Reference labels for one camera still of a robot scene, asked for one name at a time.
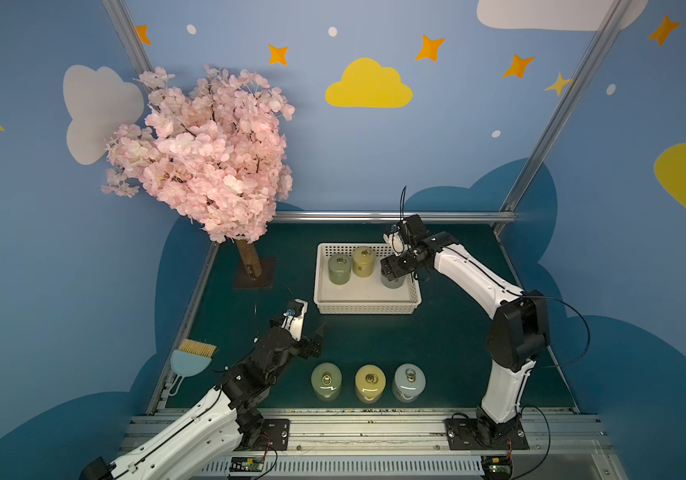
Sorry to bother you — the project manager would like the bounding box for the green tea canister front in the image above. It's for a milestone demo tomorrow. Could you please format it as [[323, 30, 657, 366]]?
[[311, 362, 342, 402]]

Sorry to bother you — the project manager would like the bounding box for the green tea canister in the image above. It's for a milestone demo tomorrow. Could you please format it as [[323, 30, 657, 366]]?
[[327, 254, 352, 285], [311, 362, 342, 402]]

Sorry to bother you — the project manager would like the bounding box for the blue tea canister back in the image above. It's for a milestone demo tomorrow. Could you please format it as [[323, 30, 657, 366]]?
[[380, 274, 405, 289]]

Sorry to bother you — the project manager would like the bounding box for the blue tea canister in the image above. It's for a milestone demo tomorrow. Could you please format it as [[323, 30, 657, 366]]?
[[380, 274, 405, 289], [392, 363, 426, 403]]

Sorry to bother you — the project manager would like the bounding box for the yellow tea canister back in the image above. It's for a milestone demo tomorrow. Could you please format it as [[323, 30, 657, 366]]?
[[351, 246, 377, 278]]

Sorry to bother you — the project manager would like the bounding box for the yellow tea canister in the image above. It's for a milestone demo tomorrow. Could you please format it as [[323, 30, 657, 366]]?
[[351, 246, 377, 278], [355, 364, 387, 404]]

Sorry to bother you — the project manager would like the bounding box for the yellow tea canister front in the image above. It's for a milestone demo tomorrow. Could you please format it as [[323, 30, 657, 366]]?
[[355, 364, 387, 404]]

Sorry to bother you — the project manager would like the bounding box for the green tea canister back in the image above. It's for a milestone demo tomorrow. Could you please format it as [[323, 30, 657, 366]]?
[[327, 254, 352, 285]]

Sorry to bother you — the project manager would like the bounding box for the blue tea canister front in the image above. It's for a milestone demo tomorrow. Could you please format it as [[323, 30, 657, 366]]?
[[392, 363, 426, 403]]

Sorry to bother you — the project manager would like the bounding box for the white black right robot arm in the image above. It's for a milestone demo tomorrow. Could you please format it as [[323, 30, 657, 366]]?
[[380, 215, 550, 444]]

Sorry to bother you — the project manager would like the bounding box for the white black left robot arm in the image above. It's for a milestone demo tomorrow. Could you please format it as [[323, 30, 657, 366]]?
[[79, 325, 326, 479]]

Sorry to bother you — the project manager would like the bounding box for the white perforated plastic basket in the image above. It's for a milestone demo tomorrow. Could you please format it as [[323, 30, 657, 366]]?
[[314, 243, 422, 315]]

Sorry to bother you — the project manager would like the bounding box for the dark square tree base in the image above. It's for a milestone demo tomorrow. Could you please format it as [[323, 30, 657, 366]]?
[[233, 257, 277, 290]]

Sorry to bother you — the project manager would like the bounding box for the light blue hand brush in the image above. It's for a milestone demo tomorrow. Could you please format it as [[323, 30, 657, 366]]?
[[170, 339, 217, 378]]

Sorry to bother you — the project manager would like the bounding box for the brown tree trunk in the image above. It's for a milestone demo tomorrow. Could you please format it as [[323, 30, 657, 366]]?
[[236, 239, 263, 279]]

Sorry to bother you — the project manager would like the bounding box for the left green circuit board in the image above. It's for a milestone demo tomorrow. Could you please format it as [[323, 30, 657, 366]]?
[[228, 457, 266, 476]]

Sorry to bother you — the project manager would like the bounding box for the green circuit board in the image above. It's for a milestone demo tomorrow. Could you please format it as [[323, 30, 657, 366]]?
[[481, 456, 513, 480], [228, 457, 266, 476]]

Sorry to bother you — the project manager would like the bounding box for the pink cherry blossom tree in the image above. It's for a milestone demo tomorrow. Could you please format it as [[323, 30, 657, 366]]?
[[102, 67, 295, 243]]

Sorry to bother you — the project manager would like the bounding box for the right green circuit board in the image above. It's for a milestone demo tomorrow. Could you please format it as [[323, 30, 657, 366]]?
[[481, 456, 513, 480]]

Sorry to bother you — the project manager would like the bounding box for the aluminium frame rail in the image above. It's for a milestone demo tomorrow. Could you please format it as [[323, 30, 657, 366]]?
[[273, 211, 516, 224]]

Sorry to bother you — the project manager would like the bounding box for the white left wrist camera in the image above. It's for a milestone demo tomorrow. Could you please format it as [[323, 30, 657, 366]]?
[[281, 299, 308, 341]]

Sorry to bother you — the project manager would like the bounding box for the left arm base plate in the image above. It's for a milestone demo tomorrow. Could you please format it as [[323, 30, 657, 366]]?
[[239, 418, 291, 451]]

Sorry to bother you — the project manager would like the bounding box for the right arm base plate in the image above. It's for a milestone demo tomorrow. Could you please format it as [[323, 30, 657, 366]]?
[[444, 416, 529, 451]]

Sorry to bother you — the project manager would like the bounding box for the aluminium base rail track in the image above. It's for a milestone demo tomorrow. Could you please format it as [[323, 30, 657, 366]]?
[[119, 408, 625, 479]]

